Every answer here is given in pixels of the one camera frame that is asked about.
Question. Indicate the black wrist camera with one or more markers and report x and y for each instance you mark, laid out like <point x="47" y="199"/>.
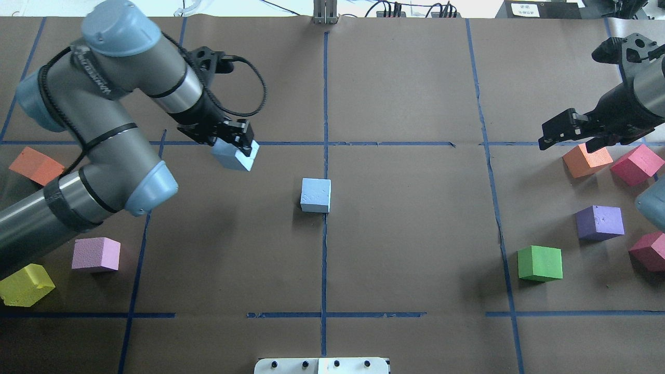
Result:
<point x="634" y="48"/>
<point x="209" y="62"/>

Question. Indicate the crimson foam block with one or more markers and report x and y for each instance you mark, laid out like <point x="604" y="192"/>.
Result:
<point x="637" y="165"/>
<point x="649" y="251"/>

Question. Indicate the crimson foam block lower right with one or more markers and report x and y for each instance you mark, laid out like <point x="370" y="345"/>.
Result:
<point x="649" y="251"/>

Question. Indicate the pink foam block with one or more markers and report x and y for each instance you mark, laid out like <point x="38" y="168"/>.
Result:
<point x="96" y="254"/>

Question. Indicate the orange foam block left side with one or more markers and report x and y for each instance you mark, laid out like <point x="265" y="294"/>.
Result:
<point x="36" y="166"/>

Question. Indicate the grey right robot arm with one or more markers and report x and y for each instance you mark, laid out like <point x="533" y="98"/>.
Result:
<point x="647" y="85"/>

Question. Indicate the yellow foam block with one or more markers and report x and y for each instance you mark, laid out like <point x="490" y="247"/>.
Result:
<point x="26" y="287"/>

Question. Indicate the green foam block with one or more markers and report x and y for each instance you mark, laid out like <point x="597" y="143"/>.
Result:
<point x="540" y="264"/>

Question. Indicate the black connector box right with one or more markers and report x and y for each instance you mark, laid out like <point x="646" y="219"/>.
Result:
<point x="442" y="10"/>

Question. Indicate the black box with label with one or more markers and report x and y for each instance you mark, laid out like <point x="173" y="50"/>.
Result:
<point x="538" y="10"/>

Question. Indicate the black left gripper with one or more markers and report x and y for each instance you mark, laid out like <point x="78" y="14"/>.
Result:
<point x="205" y="118"/>

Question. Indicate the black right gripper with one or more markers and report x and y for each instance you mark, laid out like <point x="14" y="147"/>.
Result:
<point x="618" y="110"/>

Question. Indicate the orange foam block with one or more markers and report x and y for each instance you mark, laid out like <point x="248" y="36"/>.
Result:
<point x="581" y="163"/>
<point x="36" y="166"/>

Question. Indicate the crimson foam block upper right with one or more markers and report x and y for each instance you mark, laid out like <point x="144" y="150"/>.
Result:
<point x="637" y="165"/>

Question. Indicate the orange foam block right side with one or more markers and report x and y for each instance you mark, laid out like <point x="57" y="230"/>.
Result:
<point x="581" y="163"/>

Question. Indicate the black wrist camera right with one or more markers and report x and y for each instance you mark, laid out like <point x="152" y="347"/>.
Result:
<point x="634" y="48"/>

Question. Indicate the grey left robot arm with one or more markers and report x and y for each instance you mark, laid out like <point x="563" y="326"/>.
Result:
<point x="80" y="91"/>

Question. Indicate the black connector box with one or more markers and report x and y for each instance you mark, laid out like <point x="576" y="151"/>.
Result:
<point x="386" y="9"/>
<point x="442" y="10"/>

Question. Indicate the black connector box left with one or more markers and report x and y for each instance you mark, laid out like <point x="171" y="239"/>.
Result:
<point x="386" y="9"/>

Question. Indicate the light blue foam block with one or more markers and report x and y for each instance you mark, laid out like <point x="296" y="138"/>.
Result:
<point x="230" y="157"/>
<point x="316" y="195"/>

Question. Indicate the purple foam block right side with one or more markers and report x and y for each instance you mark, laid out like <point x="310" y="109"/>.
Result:
<point x="599" y="223"/>

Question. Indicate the aluminium profile post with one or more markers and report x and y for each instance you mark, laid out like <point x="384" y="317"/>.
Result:
<point x="325" y="12"/>

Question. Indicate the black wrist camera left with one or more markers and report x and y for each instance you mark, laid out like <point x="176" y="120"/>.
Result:
<point x="209" y="62"/>

